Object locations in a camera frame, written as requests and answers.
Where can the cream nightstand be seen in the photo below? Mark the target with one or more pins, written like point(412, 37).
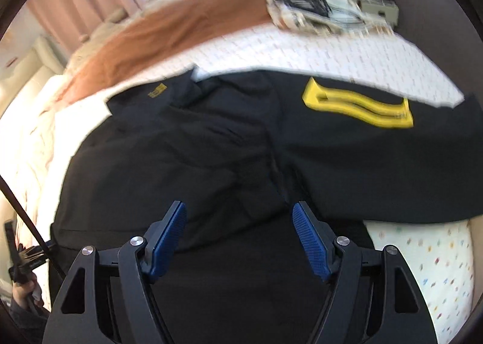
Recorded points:
point(377, 8)

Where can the dotted white bed sheet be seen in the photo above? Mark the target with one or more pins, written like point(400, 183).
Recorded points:
point(426, 272)

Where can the person's left hand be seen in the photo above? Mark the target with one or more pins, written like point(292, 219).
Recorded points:
point(20, 295)

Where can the wide pink curtain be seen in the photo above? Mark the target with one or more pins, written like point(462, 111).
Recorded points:
point(75, 0)

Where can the black jacket with yellow print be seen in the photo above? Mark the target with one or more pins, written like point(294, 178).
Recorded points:
point(211, 147)

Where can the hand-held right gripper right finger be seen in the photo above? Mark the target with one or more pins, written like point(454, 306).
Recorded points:
point(311, 242)

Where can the white quilt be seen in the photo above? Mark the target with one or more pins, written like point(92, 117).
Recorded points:
point(34, 147)

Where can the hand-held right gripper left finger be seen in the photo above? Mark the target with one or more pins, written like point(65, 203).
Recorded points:
point(169, 238)

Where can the cream fringed blanket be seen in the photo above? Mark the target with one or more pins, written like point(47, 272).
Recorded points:
point(339, 2)

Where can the brown blanket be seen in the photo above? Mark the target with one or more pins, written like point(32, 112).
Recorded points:
point(169, 34)

